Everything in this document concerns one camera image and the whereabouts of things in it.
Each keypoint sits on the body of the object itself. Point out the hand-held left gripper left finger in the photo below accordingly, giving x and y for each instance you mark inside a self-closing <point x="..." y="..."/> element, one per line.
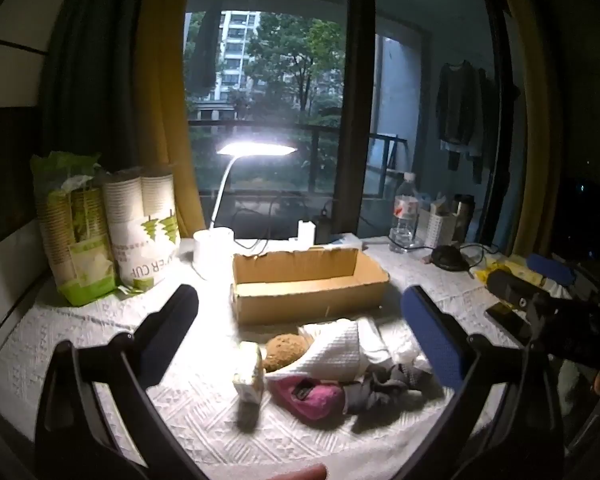
<point x="170" y="321"/>

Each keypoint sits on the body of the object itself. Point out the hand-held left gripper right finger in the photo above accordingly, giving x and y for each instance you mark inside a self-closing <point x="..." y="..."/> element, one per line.
<point x="430" y="331"/>

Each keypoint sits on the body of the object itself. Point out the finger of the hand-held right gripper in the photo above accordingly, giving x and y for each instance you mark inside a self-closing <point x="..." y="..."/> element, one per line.
<point x="550" y="266"/>
<point x="510" y="287"/>

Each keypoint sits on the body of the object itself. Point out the grey sock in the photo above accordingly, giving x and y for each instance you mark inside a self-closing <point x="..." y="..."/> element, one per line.
<point x="405" y="377"/>
<point x="367" y="397"/>

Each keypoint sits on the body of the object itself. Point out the cotton swab pack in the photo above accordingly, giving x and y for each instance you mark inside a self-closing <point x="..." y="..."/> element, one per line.
<point x="249" y="370"/>

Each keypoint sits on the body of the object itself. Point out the white towel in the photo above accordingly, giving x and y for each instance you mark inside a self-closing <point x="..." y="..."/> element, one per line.
<point x="337" y="350"/>

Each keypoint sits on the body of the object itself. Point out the brown plush toy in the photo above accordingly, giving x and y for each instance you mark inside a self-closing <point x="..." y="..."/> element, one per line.
<point x="285" y="350"/>

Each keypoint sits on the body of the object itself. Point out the cardboard box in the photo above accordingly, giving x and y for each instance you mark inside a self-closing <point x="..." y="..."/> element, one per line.
<point x="305" y="305"/>

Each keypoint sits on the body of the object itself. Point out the pink fluffy sock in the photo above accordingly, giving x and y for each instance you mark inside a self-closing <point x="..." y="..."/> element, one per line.
<point x="305" y="395"/>

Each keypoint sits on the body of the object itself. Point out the person's left hand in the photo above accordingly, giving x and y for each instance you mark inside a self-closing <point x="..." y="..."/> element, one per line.
<point x="300" y="473"/>

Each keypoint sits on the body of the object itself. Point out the yellow packet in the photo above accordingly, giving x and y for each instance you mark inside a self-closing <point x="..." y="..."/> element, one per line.
<point x="510" y="266"/>

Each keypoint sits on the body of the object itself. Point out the black phone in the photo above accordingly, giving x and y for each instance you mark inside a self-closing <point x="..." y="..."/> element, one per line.
<point x="507" y="321"/>

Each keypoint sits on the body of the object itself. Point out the black round object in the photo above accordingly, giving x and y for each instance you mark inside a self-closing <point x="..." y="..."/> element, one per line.
<point x="450" y="259"/>

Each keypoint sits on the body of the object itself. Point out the white desk lamp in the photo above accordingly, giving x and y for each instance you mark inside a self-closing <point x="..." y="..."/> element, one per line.
<point x="212" y="251"/>

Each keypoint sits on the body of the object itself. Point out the dark thermos flask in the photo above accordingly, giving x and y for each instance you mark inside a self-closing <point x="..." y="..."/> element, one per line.
<point x="464" y="217"/>

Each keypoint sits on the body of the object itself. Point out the white paper cup pack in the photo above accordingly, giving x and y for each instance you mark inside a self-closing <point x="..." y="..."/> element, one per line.
<point x="140" y="240"/>

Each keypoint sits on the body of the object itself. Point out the white textured tablecloth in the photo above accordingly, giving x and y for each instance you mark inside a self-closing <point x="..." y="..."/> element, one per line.
<point x="205" y="410"/>

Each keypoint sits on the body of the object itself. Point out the green paper cup pack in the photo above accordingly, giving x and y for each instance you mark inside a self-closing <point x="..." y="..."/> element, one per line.
<point x="80" y="260"/>

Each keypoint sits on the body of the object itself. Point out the clear plastic water bottle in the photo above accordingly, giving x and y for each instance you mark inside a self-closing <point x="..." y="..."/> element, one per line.
<point x="405" y="210"/>

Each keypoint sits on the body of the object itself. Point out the yellow curtain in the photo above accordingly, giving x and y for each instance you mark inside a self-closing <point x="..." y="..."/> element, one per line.
<point x="530" y="135"/>
<point x="165" y="85"/>

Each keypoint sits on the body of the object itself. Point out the small dark bottle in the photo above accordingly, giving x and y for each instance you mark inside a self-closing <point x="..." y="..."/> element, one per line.
<point x="322" y="227"/>

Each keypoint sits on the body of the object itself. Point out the hanging grey sweater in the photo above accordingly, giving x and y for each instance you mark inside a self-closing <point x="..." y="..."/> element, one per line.
<point x="457" y="105"/>

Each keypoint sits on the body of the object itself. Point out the black balcony railing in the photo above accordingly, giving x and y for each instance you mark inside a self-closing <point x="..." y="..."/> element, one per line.
<point x="280" y="127"/>

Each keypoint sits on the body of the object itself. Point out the dark green curtain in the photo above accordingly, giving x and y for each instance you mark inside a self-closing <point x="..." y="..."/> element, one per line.
<point x="90" y="60"/>

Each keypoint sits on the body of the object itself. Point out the dark window frame post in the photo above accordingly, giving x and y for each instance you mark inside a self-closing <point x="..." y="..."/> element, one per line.
<point x="352" y="110"/>

